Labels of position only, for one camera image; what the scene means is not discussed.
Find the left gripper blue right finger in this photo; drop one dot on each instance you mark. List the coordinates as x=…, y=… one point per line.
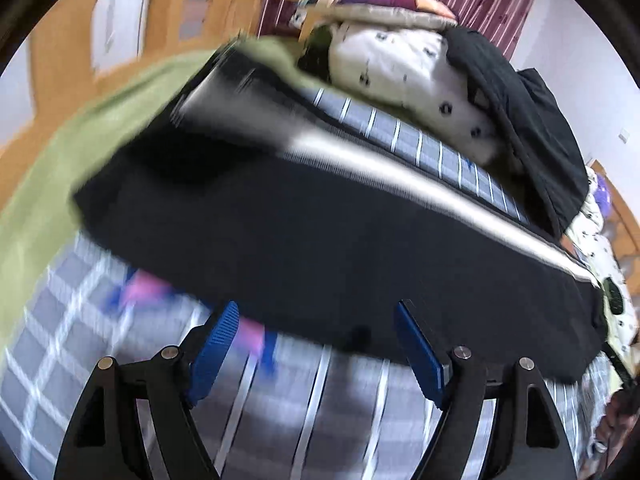
x=526, y=439

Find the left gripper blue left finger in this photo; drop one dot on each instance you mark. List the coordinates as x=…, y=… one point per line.
x=104, y=438

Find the black pants with white stripe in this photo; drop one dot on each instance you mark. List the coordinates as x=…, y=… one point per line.
x=245, y=188

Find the person right hand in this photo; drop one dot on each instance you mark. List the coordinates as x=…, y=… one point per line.
x=615, y=425

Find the blue plaid star blanket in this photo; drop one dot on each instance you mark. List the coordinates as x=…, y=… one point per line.
x=281, y=407

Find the white floral pillow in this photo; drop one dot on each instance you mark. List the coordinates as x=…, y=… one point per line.
x=589, y=235

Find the green bed sheet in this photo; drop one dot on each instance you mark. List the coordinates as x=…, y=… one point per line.
x=40, y=218

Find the purple plush toy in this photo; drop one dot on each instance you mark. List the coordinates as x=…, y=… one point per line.
x=602, y=196

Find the black garment pile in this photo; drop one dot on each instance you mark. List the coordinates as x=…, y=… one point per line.
x=554, y=182

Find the white floral duvet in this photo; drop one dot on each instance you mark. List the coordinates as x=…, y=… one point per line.
x=406, y=70

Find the purple patterned pillow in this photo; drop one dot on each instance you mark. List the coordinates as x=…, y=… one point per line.
x=418, y=14

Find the wooden bed frame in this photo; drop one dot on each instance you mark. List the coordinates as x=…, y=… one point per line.
x=59, y=55

